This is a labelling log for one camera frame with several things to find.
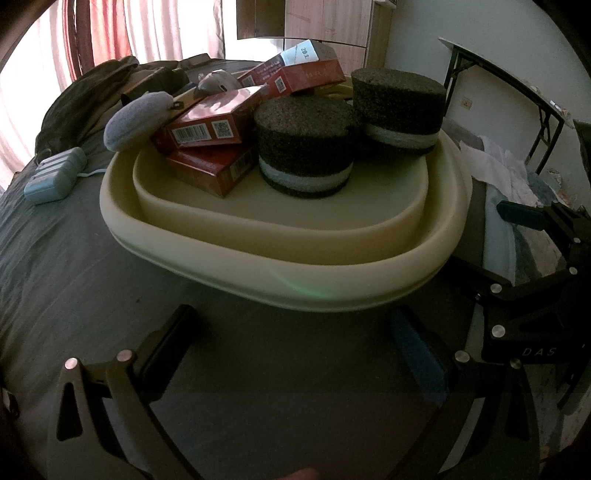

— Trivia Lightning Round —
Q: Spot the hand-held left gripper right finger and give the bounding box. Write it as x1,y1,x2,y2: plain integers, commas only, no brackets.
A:
389,305,542,480

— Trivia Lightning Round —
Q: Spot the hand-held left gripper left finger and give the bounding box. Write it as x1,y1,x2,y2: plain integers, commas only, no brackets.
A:
46,304,204,480

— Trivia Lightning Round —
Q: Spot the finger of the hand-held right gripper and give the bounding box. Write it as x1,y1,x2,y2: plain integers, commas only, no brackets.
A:
448,254,579,305
496,199,591,278

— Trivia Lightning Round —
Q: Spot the cream plastic basin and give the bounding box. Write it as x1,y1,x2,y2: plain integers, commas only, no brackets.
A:
99,69,474,313

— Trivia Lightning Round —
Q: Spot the black foam cylinder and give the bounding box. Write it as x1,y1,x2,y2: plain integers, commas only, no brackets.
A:
253,96,356,199
351,68,448,155

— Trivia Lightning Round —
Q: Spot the large red cardboard box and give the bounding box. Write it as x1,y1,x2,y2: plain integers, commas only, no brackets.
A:
164,143,258,199

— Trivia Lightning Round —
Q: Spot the grey oval pouch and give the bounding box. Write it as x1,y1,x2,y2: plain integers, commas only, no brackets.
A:
102,90,175,152

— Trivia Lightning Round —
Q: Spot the shiny red cardboard box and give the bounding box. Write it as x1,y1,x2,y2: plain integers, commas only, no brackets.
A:
150,85,271,153

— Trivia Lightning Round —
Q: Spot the slim dark red box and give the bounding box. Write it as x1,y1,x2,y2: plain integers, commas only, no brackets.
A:
238,39,339,86

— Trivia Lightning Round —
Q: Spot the person's left hand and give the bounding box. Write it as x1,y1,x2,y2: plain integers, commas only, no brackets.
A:
270,467,324,480

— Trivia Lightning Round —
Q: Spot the patchwork blanket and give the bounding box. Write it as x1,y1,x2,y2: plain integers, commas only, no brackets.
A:
455,124,591,462

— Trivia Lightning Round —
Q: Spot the white crumpled cloth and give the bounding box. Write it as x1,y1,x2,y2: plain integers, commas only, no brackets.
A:
459,134,543,206

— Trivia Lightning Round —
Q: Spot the black folding table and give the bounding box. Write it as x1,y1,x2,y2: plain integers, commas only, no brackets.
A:
438,37,578,174

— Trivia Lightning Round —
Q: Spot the pale blue plastic device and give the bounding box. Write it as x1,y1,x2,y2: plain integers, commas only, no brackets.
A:
23,147,88,206

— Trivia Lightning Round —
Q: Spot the dark green bag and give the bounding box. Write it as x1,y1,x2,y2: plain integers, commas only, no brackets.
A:
34,55,185,153

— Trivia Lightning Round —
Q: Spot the wooden wardrobe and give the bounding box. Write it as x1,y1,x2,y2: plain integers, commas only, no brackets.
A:
236,0,393,75

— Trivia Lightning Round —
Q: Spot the pink curtain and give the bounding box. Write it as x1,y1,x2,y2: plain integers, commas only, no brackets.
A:
0,0,236,185

